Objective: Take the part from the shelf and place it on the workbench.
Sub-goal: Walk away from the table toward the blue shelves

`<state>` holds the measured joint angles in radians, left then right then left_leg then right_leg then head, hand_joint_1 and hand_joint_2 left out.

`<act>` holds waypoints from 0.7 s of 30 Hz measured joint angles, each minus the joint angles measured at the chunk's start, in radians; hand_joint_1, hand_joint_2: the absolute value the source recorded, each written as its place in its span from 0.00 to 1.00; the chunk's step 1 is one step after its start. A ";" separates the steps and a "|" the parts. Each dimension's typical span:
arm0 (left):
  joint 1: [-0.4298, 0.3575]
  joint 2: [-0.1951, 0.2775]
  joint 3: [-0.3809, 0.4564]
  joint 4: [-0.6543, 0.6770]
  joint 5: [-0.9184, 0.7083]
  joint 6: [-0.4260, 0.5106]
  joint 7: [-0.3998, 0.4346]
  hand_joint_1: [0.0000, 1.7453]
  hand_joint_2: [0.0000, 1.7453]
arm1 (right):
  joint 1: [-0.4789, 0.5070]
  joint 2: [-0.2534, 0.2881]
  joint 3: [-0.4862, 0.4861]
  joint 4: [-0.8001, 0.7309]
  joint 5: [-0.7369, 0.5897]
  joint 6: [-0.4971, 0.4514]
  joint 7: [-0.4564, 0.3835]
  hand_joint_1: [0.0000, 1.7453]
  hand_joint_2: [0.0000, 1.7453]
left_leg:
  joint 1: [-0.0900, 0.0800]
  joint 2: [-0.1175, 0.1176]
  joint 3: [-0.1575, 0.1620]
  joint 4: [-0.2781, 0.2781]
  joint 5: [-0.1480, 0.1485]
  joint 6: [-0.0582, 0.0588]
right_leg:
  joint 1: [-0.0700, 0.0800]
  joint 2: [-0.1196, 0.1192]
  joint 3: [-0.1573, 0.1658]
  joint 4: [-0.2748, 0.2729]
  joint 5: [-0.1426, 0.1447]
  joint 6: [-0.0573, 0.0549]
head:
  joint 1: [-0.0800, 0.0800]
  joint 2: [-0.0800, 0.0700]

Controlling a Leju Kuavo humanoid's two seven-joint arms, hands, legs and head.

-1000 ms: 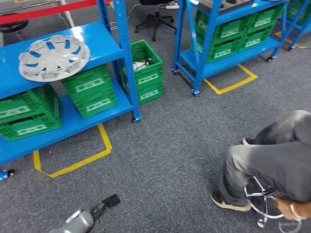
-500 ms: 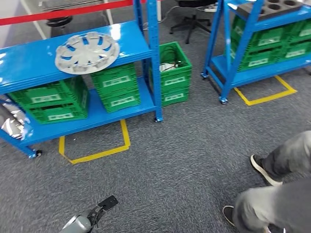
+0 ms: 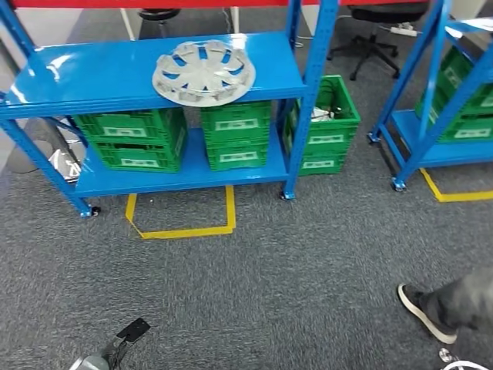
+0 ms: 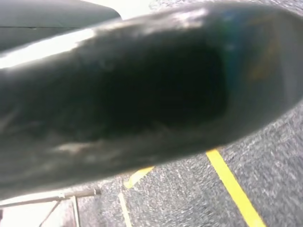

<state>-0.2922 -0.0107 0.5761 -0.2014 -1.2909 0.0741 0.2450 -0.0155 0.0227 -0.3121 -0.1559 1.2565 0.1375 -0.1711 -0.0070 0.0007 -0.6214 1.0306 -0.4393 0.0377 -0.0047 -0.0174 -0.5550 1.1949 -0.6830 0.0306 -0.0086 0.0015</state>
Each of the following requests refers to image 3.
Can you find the blue metal shelf rack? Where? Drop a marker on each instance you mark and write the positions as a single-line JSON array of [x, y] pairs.
[[420, 153], [96, 71]]

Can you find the green plastic crate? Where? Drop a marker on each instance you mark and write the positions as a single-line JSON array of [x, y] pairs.
[[339, 163], [84, 120], [215, 112], [212, 156], [104, 156], [473, 120], [458, 58]]

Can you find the silver wheel hubcap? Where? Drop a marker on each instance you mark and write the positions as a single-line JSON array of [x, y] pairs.
[[204, 76]]

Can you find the silver small parts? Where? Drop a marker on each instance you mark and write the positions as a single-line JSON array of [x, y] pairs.
[[323, 113]]

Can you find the tall open green crate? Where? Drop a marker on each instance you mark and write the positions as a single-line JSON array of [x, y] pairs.
[[347, 133]]

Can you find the red barrier belt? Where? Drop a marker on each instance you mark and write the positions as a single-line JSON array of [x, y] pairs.
[[192, 3]]

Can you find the black round stool chrome base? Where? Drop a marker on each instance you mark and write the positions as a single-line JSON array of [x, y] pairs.
[[447, 356], [157, 14]]

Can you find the black office chair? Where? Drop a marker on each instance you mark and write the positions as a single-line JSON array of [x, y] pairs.
[[385, 13]]

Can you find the white power strip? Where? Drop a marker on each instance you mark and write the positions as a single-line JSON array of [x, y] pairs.
[[404, 30]]

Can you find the person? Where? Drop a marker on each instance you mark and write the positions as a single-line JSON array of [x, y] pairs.
[[462, 301]]

